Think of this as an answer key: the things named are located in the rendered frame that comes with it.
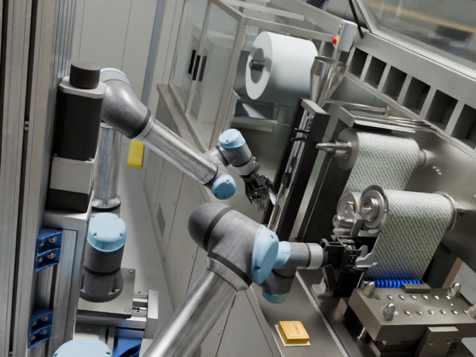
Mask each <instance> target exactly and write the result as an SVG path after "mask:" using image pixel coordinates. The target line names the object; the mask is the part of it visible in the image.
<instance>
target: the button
mask: <svg viewBox="0 0 476 357"><path fill-rule="evenodd" d="M278 330H279V332H280V334H281V336H282V337H283V340H284V342H285V344H307V342H308V341H309V336H308V335H307V332H306V331H305V329H304V327H303V325H302V323H301V321H291V322H279V324H278Z"/></svg>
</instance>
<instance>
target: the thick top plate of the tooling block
mask: <svg viewBox="0 0 476 357"><path fill-rule="evenodd" d="M448 290H449V288H432V289H431V290H430V292H429V293H405V292H404V291H403V290H402V289H401V288H375V292H374V294H373V297H372V298H369V297H366V296H364V295H363V294H362V292H361V291H362V288H354V289H353V292H352V294H351V296H350V299H349V301H348V304H349V305H350V306H351V308H352V310H353V311H354V312H355V313H356V315H357V317H358V318H359V319H360V321H361V323H362V324H363V326H364V327H365V328H366V330H367V331H368V333H369V334H370V336H371V337H372V339H373V341H394V340H415V339H422V337H423V335H424V333H425V331H426V329H427V327H456V329H457V330H458V331H459V332H458V333H457V335H456V337H455V338H473V337H476V319H474V318H472V317H470V316H469V315H468V314H467V311H468V310H469V308H470V307H472V304H471V303H470V302H469V301H468V300H467V299H466V298H465V297H464V296H463V295H462V294H461V293H460V294H459V297H458V298H454V297H451V296H450V295H449V294H448V293H447V291H448ZM388 303H393V304H395V307H396V309H395V315H394V317H393V320H391V321H390V320H386V319H384V318H383V317H382V316H381V314H380V313H381V312H382V311H383V309H384V307H386V305H387V304H388Z"/></svg>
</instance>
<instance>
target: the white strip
mask: <svg viewBox="0 0 476 357"><path fill-rule="evenodd" d="M346 128H358V129H363V130H372V131H378V132H386V133H391V132H392V129H388V128H383V127H373V126H369V125H359V124H356V123H355V122H354V123H353V127H349V126H348V125H347V124H346V123H344V122H343V121H342V120H341V119H339V118H338V120H337V122H336V125H335V128H334V131H333V134H332V136H331V139H332V138H335V139H338V137H339V135H340V133H341V132H342V131H343V130H344V129H346ZM330 159H331V157H329V156H328V154H327V152H326V154H325V157H324V161H323V162H322V166H321V169H320V171H319V175H318V177H317V180H316V183H315V185H314V189H313V192H312V195H311V198H310V201H309V203H308V206H307V209H306V212H305V216H304V217H303V220H302V224H301V226H300V230H299V232H298V235H297V238H295V237H294V239H302V238H303V235H304V233H305V229H306V226H307V223H308V221H309V218H310V215H311V213H312V209H313V207H314V204H315V201H316V199H317V195H318V193H319V189H320V187H321V185H322V181H323V178H324V175H325V173H326V170H327V167H328V164H329V161H330Z"/></svg>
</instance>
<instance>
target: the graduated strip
mask: <svg viewBox="0 0 476 357"><path fill-rule="evenodd" d="M295 276H296V277H297V279H298V280H299V282H300V284H301V286H302V287H303V289H304V291H305V292H306V294H307V296H308V298H309V299H310V301H311V303H312V304H313V306H314V308H315V309H316V311H317V313H318V315H319V316H320V318H321V319H322V321H323V322H324V325H325V326H326V328H327V329H328V331H329V333H330V334H331V337H332V338H333V340H334V341H335V343H336V345H337V346H338V348H339V350H340V352H341V353H342V355H343V357H350V355H349V353H348V352H347V350H346V349H345V347H344V345H343V344H342V342H341V340H340V338H339V337H338V336H337V334H336V332H335V331H334V329H333V327H332V325H331V324H330V322H329V320H328V319H327V317H326V316H325V314H324V313H323V311H322V309H321V307H320V306H319V304H318V302H317V301H316V300H315V297H314V296H313V294H312V293H311V291H310V289H309V288H308V286H307V284H306V282H305V281H304V280H303V278H302V276H301V275H300V273H299V271H298V270H297V271H296V274H295Z"/></svg>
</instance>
